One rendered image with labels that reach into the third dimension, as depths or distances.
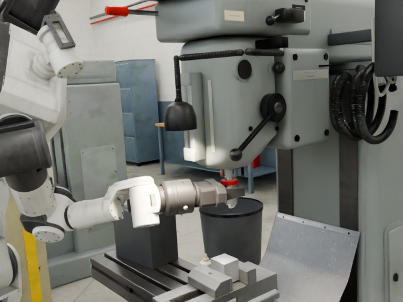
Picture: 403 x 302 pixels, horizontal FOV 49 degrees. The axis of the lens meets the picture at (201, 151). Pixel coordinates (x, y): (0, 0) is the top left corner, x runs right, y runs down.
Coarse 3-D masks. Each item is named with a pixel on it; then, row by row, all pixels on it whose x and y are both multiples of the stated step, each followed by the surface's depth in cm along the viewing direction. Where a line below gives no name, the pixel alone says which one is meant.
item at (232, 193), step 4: (228, 188) 113; (232, 188) 113; (236, 188) 114; (240, 188) 114; (244, 188) 115; (228, 192) 113; (232, 192) 113; (236, 192) 114; (240, 192) 114; (244, 192) 114; (228, 196) 113; (232, 196) 114; (236, 196) 114; (240, 196) 114
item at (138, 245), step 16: (128, 224) 157; (160, 224) 151; (128, 240) 158; (144, 240) 151; (160, 240) 152; (176, 240) 157; (128, 256) 160; (144, 256) 153; (160, 256) 152; (176, 256) 158
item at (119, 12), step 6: (108, 6) 100; (114, 6) 101; (120, 6) 102; (108, 12) 101; (114, 12) 101; (120, 12) 102; (126, 12) 103; (132, 12) 104; (138, 12) 105; (144, 12) 106; (150, 12) 107; (156, 12) 109
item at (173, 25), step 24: (168, 0) 106; (192, 0) 99; (216, 0) 93; (240, 0) 97; (264, 0) 102; (288, 0) 107; (168, 24) 106; (192, 24) 100; (216, 24) 94; (240, 24) 98; (264, 24) 103; (288, 24) 108
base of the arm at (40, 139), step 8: (32, 120) 98; (40, 120) 98; (0, 128) 95; (8, 128) 95; (16, 128) 96; (24, 128) 96; (32, 128) 93; (40, 128) 92; (40, 136) 91; (40, 144) 91; (40, 152) 91; (48, 152) 92; (40, 160) 92; (48, 160) 92
